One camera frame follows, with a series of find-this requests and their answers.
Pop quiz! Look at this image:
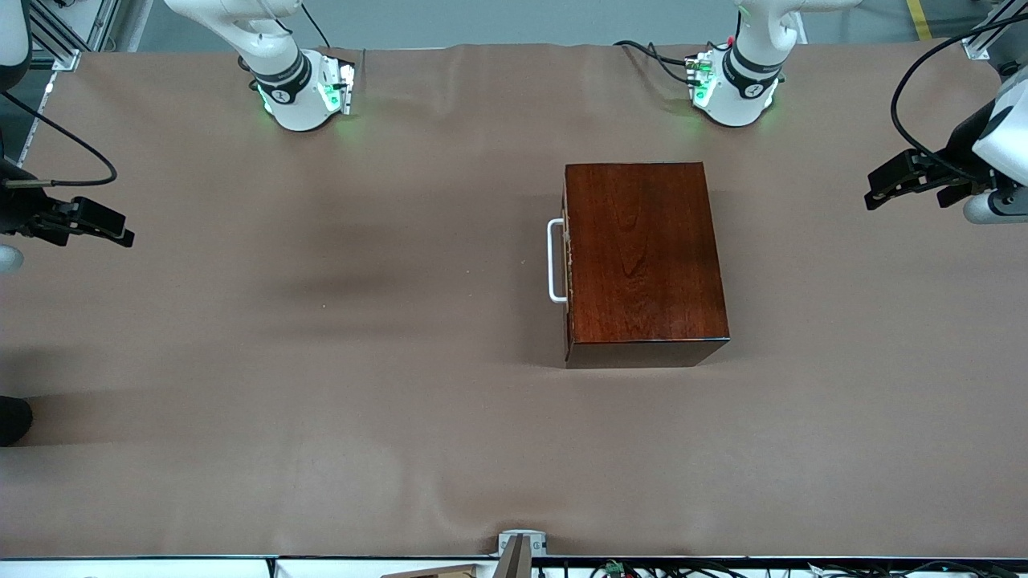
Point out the wooden drawer with white handle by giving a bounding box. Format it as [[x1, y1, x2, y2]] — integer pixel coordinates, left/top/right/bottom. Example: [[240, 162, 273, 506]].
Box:
[[548, 165, 574, 362]]

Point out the dark wooden drawer cabinet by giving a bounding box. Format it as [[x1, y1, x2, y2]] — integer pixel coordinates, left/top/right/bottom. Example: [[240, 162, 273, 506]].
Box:
[[562, 161, 732, 370]]

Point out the brown table cover mat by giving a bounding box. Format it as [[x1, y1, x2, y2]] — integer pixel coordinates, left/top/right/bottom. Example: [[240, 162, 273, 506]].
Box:
[[0, 39, 1028, 560]]

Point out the flat wooden board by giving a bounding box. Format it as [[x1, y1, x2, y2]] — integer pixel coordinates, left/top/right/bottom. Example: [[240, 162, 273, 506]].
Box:
[[381, 564, 476, 578]]

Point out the wooden strut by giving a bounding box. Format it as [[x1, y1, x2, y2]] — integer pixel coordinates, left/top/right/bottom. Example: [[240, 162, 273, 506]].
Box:
[[492, 535, 533, 578]]

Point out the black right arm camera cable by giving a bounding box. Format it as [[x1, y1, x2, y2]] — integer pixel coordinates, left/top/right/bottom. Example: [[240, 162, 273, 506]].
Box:
[[0, 90, 118, 187]]

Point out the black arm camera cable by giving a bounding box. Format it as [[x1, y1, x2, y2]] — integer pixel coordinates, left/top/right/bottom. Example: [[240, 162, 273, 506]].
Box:
[[891, 12, 1028, 181], [0, 90, 118, 187]]

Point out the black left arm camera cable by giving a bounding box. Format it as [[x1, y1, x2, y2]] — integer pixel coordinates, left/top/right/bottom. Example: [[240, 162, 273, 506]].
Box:
[[891, 12, 1028, 181]]

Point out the aluminium frame profile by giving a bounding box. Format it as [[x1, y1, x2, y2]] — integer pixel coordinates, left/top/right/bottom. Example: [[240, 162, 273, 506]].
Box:
[[960, 0, 1028, 61], [28, 0, 121, 71]]

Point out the black base cable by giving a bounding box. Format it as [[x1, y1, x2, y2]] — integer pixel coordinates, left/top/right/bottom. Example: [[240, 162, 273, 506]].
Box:
[[614, 39, 700, 85], [301, 0, 336, 49]]

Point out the white table edge rail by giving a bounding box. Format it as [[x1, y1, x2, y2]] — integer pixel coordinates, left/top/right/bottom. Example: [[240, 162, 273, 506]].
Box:
[[0, 556, 1028, 578]]

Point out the grey metal bracket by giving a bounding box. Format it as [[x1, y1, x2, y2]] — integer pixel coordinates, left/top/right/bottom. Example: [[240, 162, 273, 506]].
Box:
[[497, 530, 549, 557]]

